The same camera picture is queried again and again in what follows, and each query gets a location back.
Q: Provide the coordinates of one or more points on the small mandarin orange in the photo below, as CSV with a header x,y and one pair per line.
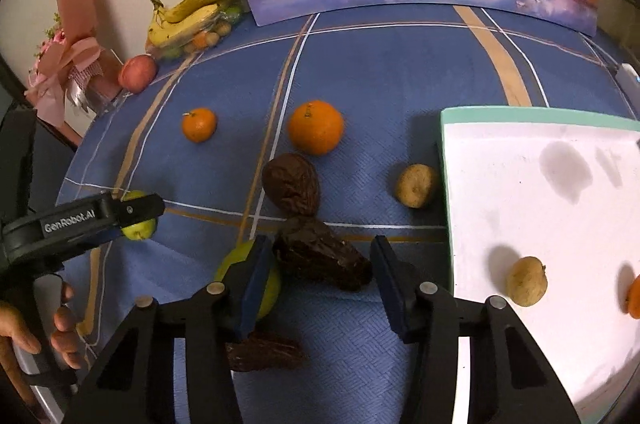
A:
x,y
199,125
635,298

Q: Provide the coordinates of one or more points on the white device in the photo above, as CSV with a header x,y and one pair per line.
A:
x,y
629,79

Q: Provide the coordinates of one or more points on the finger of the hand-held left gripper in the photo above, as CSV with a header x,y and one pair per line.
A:
x,y
140,210

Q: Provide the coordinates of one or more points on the green apple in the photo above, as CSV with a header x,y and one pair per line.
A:
x,y
232,261

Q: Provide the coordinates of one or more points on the yellow banana bunch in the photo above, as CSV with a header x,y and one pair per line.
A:
x,y
185,21

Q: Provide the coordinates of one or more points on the dark brown wrinkled fruit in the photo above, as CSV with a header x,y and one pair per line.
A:
x,y
267,352
291,186
320,256

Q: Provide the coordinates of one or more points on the large orange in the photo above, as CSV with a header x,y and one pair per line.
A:
x,y
316,128

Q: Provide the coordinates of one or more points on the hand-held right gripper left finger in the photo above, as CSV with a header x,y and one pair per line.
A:
x,y
252,291

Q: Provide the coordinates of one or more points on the pink wrapped flower bouquet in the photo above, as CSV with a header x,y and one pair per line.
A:
x,y
67,63

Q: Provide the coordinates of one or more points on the person's left hand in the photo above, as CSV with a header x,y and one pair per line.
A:
x,y
65,329

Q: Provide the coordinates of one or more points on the small green fruit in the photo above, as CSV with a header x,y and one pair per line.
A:
x,y
136,230

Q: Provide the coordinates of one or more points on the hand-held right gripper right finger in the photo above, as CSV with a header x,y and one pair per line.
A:
x,y
392,291

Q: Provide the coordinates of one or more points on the tan round fruit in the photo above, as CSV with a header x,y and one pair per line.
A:
x,y
416,185
526,281

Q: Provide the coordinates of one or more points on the blue plaid tablecloth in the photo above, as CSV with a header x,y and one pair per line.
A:
x,y
400,73

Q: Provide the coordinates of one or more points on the red apple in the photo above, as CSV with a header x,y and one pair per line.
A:
x,y
137,73

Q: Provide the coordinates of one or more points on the white tray with green rim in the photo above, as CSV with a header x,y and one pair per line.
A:
x,y
540,214

